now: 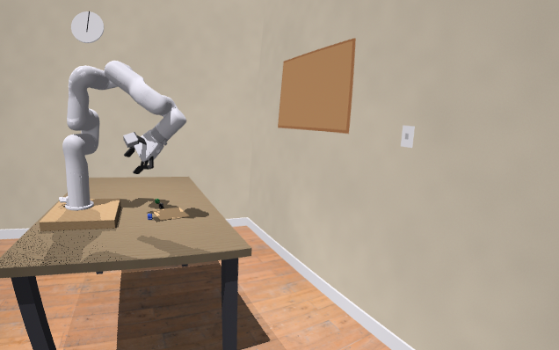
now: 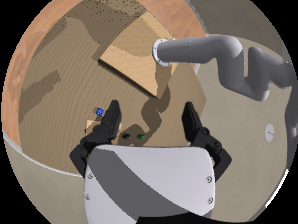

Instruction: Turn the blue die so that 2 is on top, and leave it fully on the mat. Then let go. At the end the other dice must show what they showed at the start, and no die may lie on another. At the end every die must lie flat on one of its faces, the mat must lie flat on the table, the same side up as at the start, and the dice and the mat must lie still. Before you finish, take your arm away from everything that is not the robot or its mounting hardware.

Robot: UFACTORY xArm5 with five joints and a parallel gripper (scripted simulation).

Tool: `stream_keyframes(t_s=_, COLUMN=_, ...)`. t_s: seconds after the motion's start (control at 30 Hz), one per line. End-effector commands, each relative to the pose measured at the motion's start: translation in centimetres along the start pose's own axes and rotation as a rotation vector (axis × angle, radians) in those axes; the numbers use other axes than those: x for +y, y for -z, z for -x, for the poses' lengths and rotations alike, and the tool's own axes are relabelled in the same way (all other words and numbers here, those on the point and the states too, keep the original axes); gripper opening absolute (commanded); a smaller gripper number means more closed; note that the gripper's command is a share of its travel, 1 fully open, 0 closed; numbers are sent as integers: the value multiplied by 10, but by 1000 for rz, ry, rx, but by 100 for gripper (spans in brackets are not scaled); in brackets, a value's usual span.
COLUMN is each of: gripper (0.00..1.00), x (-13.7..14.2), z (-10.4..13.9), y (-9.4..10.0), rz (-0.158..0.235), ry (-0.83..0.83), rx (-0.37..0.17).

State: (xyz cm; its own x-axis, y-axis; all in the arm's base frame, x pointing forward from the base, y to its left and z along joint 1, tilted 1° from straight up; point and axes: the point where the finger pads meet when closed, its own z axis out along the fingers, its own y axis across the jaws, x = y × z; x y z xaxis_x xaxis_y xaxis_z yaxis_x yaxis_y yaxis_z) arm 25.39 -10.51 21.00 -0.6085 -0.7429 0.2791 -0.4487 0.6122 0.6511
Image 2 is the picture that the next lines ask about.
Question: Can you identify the blue die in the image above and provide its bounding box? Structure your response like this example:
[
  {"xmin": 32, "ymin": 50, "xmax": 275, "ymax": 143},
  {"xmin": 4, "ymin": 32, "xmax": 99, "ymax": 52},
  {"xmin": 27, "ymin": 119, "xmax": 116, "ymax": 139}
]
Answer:
[{"xmin": 96, "ymin": 108, "xmax": 104, "ymax": 116}]

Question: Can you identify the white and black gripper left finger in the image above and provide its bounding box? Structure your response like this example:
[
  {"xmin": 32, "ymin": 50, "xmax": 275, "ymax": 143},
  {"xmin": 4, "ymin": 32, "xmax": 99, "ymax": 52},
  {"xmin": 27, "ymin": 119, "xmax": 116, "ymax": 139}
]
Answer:
[{"xmin": 69, "ymin": 100, "xmax": 122, "ymax": 178}]

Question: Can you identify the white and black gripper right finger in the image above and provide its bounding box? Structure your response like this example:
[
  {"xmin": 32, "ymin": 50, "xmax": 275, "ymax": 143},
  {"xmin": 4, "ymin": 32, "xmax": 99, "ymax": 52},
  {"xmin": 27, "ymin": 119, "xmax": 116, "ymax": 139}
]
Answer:
[{"xmin": 181, "ymin": 102, "xmax": 232, "ymax": 183}]

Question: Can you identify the black die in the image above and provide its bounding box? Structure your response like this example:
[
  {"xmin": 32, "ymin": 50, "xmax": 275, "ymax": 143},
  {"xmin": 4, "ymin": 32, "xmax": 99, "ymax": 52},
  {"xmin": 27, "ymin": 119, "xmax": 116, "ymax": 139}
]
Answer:
[{"xmin": 124, "ymin": 133, "xmax": 131, "ymax": 140}]

